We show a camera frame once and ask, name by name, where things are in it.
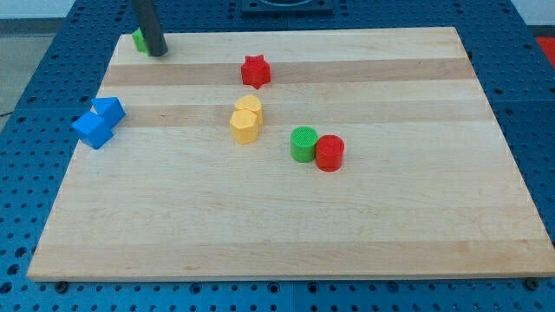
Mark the green cylinder block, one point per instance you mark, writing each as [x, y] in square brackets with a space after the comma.
[303, 144]

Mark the wooden board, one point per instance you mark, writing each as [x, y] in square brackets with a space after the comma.
[428, 187]

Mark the yellow hexagon block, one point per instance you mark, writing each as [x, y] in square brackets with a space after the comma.
[244, 126]

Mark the red cylinder block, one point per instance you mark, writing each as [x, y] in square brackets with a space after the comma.
[329, 153]

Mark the red star block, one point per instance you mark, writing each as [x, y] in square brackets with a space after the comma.
[255, 71]

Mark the blue triangle block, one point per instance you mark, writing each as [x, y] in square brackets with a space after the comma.
[110, 109]

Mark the green block behind rod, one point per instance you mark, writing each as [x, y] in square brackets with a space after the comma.
[139, 41]

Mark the blue cube block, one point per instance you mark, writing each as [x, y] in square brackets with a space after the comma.
[92, 130]

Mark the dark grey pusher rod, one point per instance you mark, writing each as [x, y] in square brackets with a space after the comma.
[150, 28]

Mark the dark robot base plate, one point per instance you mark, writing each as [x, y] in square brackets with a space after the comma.
[252, 7]

